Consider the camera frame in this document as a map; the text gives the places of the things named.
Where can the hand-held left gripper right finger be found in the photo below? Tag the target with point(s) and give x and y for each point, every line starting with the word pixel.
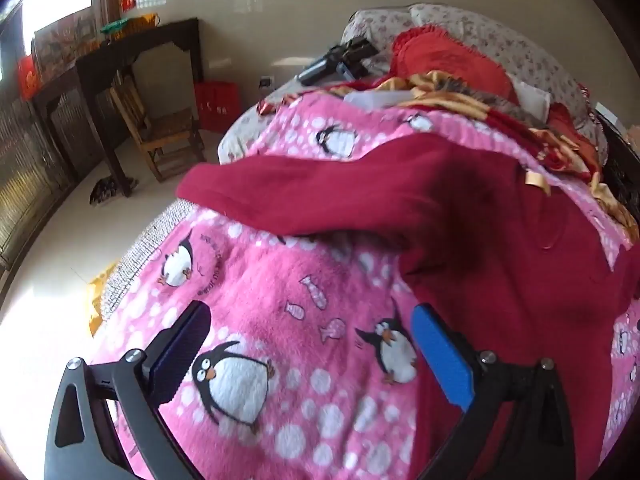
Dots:
pixel 442 355

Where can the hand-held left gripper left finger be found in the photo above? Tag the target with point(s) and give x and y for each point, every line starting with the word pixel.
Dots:
pixel 177 347

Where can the dark red sweater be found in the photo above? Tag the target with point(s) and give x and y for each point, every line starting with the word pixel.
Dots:
pixel 500 240

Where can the yellow cloth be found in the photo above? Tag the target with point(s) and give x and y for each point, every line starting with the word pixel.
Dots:
pixel 97 300

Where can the woven bed mat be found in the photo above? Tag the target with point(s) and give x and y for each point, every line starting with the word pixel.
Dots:
pixel 142 247

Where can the pink penguin blanket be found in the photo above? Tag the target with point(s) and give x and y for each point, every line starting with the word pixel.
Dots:
pixel 280 280

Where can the dark cloth on floor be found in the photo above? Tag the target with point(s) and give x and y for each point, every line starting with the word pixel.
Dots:
pixel 106 190

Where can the wooden chair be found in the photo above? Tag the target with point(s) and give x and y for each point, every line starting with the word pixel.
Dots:
pixel 160 132

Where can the floral bed sheet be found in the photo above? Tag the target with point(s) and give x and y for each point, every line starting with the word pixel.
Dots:
pixel 237 132

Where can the red cardboard box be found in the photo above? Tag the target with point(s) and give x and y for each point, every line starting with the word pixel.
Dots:
pixel 216 105

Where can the gold and red quilt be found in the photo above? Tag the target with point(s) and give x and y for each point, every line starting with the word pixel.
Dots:
pixel 560 135

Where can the dark bed headboard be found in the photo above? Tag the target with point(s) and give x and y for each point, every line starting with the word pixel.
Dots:
pixel 620 160

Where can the white plastic sheet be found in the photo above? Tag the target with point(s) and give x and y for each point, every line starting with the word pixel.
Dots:
pixel 370 97

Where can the white pillow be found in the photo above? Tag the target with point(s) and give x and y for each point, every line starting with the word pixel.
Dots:
pixel 534 95

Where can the dark wooden table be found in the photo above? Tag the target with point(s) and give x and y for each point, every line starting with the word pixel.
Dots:
pixel 120 75

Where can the red fringed cushion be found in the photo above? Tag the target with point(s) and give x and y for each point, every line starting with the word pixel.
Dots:
pixel 450 62

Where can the red gift box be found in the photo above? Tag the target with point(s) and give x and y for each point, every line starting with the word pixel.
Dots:
pixel 28 77

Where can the black handheld device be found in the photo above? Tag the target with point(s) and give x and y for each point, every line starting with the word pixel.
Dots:
pixel 337 60

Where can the framed picture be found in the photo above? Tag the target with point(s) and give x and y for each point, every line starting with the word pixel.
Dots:
pixel 65 42

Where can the floral pillow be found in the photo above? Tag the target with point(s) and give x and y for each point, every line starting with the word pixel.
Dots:
pixel 500 35

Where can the yellow bag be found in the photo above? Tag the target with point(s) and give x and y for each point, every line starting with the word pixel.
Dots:
pixel 142 22

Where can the wall outlet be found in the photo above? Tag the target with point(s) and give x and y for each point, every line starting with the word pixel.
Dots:
pixel 266 81

